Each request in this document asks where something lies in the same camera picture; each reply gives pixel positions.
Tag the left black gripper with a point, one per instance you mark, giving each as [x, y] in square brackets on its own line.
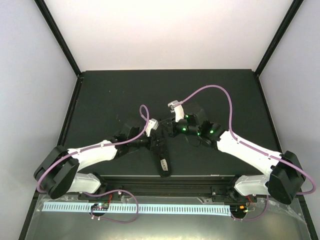
[153, 141]

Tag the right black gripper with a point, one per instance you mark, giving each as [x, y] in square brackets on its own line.
[171, 128]

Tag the black sneaker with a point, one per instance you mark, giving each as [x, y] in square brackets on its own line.
[162, 160]

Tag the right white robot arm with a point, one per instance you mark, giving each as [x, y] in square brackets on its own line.
[278, 178]

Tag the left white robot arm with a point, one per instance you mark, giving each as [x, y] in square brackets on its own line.
[60, 172]

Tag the left small circuit board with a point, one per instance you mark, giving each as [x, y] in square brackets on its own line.
[100, 207]

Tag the small circuit board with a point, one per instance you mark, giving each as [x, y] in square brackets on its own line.
[240, 209]
[100, 207]

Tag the right small circuit board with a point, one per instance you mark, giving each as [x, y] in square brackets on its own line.
[240, 209]

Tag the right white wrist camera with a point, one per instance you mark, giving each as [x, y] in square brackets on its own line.
[176, 108]

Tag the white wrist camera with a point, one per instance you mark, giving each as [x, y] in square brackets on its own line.
[151, 125]
[176, 108]

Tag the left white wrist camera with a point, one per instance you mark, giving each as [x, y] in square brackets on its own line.
[151, 125]

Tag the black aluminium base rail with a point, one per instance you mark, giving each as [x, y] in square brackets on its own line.
[173, 186]

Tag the white slotted cable duct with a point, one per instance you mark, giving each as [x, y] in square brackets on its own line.
[132, 208]

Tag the right black frame post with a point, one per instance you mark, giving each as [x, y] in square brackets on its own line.
[280, 32]

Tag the black frame post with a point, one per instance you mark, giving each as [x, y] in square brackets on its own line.
[50, 21]
[280, 32]

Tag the left black frame post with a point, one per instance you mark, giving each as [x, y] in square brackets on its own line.
[50, 21]

